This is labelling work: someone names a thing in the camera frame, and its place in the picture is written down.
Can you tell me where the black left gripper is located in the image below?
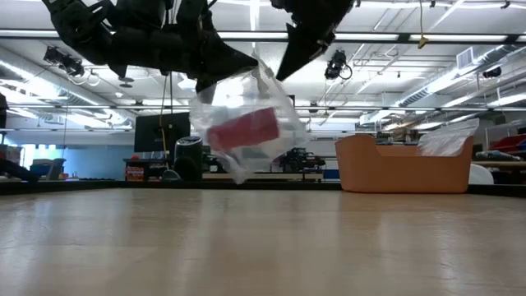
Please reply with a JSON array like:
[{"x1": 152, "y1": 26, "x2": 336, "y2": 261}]
[{"x1": 171, "y1": 0, "x2": 260, "y2": 95}]

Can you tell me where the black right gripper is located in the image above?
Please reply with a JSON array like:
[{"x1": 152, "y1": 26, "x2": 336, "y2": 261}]
[{"x1": 270, "y1": 0, "x2": 356, "y2": 82}]

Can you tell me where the clear plastic bag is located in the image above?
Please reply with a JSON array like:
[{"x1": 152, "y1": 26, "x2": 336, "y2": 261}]
[
  {"x1": 417, "y1": 118, "x2": 481, "y2": 158},
  {"x1": 188, "y1": 56, "x2": 310, "y2": 186}
]

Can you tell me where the pink elastic bandage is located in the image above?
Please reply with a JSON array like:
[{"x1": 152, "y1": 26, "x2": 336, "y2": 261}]
[{"x1": 205, "y1": 107, "x2": 281, "y2": 151}]

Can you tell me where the black monitor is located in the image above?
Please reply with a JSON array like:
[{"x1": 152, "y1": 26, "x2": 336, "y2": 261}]
[{"x1": 134, "y1": 112, "x2": 192, "y2": 154}]

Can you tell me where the black cylindrical appliance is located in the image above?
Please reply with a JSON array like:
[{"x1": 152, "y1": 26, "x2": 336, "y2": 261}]
[{"x1": 173, "y1": 136, "x2": 204, "y2": 182}]

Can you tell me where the wooden background table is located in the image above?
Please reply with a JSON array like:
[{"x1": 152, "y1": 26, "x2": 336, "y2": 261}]
[{"x1": 201, "y1": 171, "x2": 325, "y2": 183}]

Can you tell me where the orange plastic bin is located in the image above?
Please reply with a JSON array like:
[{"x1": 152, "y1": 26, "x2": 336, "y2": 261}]
[{"x1": 335, "y1": 134, "x2": 475, "y2": 195}]

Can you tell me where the blue storage bin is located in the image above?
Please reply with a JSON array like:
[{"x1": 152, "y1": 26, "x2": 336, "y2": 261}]
[{"x1": 29, "y1": 158, "x2": 67, "y2": 181}]

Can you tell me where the black ceiling speaker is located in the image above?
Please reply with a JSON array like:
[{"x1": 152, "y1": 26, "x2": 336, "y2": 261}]
[{"x1": 482, "y1": 65, "x2": 503, "y2": 80}]

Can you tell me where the white round object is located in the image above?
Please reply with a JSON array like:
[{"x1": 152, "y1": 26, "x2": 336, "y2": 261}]
[{"x1": 468, "y1": 163, "x2": 495, "y2": 186}]

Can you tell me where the black sloped object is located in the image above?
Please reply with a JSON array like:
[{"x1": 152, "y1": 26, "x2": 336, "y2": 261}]
[{"x1": 0, "y1": 158, "x2": 41, "y2": 184}]

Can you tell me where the grey-green bundle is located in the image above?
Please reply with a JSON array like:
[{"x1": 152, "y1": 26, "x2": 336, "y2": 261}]
[{"x1": 474, "y1": 150, "x2": 522, "y2": 162}]

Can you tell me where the red storage bin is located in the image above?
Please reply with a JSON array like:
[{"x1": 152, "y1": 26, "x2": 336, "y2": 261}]
[{"x1": 488, "y1": 134, "x2": 526, "y2": 154}]

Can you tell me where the black ceiling camera with cable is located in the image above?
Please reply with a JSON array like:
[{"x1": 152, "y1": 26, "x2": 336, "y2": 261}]
[
  {"x1": 324, "y1": 49, "x2": 353, "y2": 81},
  {"x1": 42, "y1": 45, "x2": 100, "y2": 88}
]

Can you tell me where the black and yellow hanging cable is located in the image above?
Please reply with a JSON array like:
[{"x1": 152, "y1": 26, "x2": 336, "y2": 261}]
[{"x1": 159, "y1": 73, "x2": 174, "y2": 170}]

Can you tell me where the yellow hanging cord tag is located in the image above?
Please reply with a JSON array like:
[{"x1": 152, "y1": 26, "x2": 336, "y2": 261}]
[{"x1": 418, "y1": 0, "x2": 430, "y2": 50}]

